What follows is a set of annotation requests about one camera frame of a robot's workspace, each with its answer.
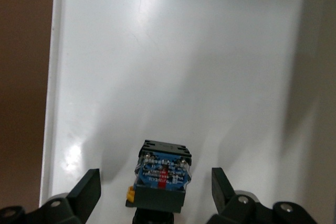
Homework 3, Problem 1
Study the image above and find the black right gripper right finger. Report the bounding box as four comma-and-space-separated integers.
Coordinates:
207, 167, 319, 224

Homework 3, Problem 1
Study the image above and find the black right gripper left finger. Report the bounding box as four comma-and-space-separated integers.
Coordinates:
0, 168, 102, 224

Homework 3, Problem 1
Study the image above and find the push button with blue block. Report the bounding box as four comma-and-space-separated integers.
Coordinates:
125, 140, 193, 224

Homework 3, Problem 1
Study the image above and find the white plastic tray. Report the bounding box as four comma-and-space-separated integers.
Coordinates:
39, 0, 336, 224

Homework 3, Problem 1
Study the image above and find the brown table cover mat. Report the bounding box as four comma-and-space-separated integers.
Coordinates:
0, 0, 57, 210

